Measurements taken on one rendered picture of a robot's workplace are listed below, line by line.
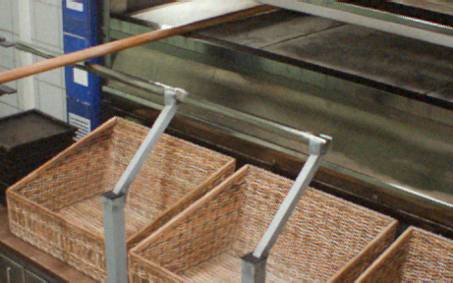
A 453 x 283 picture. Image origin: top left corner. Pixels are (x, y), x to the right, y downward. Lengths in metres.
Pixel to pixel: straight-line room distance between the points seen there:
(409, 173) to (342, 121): 0.26
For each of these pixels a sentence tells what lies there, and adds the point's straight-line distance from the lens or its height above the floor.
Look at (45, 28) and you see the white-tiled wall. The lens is 3.58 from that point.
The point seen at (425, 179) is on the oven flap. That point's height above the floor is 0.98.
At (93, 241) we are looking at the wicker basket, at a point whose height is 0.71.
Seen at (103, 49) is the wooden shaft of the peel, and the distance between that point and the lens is 2.81.
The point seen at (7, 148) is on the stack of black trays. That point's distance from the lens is 3.18.
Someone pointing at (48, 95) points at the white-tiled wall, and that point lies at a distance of 3.65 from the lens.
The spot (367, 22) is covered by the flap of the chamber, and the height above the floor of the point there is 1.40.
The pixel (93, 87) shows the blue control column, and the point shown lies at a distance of 3.37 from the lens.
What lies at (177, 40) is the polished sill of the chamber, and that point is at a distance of 3.03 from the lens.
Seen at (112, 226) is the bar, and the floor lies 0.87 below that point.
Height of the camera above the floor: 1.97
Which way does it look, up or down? 22 degrees down
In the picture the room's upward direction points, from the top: straight up
